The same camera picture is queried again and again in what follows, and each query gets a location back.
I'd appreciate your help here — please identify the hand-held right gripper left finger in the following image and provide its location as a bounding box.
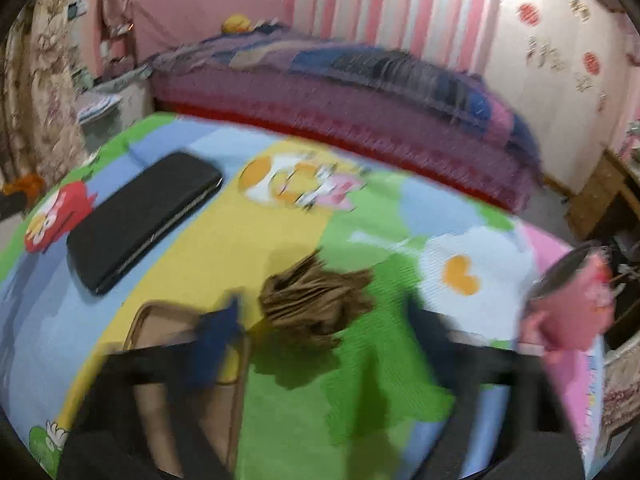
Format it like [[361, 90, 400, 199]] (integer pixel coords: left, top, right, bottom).
[[57, 294, 248, 480]]

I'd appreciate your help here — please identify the pink headboard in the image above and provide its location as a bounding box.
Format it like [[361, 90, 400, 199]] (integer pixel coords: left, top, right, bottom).
[[131, 0, 291, 61]]

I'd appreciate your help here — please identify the black flat case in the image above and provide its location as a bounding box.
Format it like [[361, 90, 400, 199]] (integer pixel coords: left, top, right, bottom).
[[66, 151, 224, 296]]

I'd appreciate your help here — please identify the orange soft item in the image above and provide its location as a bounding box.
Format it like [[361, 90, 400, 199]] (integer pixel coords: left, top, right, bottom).
[[2, 172, 43, 198]]

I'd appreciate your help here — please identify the brown paper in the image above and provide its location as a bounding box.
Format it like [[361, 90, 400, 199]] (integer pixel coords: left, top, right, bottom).
[[257, 249, 377, 351]]

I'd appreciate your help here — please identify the pink mug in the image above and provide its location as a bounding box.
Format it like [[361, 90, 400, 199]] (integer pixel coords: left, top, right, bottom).
[[517, 242, 615, 361]]

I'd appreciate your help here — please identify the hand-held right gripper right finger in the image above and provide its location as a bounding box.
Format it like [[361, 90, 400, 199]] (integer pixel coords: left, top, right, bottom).
[[407, 295, 583, 480]]

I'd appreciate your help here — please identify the floral beige curtain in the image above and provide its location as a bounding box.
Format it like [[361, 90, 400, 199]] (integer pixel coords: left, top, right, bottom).
[[0, 0, 88, 186], [602, 340, 640, 451]]

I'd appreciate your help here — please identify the yellow plush toy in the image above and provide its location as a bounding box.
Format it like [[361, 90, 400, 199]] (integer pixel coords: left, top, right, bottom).
[[221, 13, 251, 36]]

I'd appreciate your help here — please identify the bed with purple skirt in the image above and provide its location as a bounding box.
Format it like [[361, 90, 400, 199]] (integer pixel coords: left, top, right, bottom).
[[150, 35, 546, 211]]

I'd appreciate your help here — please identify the brown flat tray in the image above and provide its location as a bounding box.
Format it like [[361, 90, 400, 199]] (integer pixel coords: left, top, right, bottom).
[[122, 300, 251, 478]]

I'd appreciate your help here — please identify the colourful cartoon play mat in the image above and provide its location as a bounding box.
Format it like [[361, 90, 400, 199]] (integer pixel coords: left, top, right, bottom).
[[0, 112, 608, 480]]

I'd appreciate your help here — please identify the white nightstand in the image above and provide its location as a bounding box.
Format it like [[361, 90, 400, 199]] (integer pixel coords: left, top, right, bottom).
[[77, 77, 151, 153]]

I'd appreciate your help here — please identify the white wardrobe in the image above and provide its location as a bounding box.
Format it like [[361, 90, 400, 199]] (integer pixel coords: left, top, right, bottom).
[[482, 0, 633, 196]]

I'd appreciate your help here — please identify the wooden desk with drawers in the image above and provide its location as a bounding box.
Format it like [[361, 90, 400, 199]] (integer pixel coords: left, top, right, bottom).
[[565, 150, 640, 241]]

